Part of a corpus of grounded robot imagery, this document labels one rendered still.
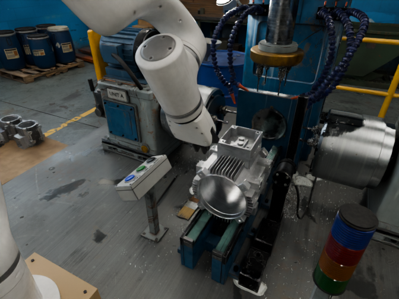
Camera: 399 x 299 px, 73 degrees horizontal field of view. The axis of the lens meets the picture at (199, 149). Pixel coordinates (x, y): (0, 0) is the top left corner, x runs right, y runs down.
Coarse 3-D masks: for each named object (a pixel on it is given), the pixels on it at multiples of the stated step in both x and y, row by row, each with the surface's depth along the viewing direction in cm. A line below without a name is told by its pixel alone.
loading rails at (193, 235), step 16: (192, 224) 81; (208, 224) 84; (240, 224) 80; (192, 240) 75; (208, 240) 86; (224, 240) 77; (240, 240) 84; (192, 256) 78; (224, 256) 71; (224, 272) 75
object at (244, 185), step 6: (264, 150) 85; (264, 156) 85; (204, 168) 76; (198, 174) 77; (204, 174) 76; (246, 180) 72; (240, 186) 72; (246, 186) 71; (198, 204) 83; (240, 222) 79
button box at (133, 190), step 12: (156, 156) 86; (144, 168) 79; (156, 168) 80; (168, 168) 85; (132, 180) 75; (144, 180) 76; (156, 180) 80; (120, 192) 76; (132, 192) 73; (144, 192) 76
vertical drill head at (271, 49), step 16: (272, 0) 84; (288, 0) 81; (272, 16) 85; (288, 16) 84; (272, 32) 87; (288, 32) 86; (256, 48) 94; (272, 48) 88; (288, 48) 87; (272, 64) 88; (288, 64) 87
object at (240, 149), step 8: (232, 128) 86; (240, 128) 86; (248, 128) 85; (224, 136) 82; (232, 136) 87; (240, 136) 83; (248, 136) 86; (256, 136) 83; (224, 144) 77; (232, 144) 83; (240, 144) 79; (256, 144) 80; (224, 152) 79; (232, 152) 78; (240, 152) 76; (248, 152) 75; (256, 152) 82; (240, 160) 78; (248, 160) 76; (248, 168) 78
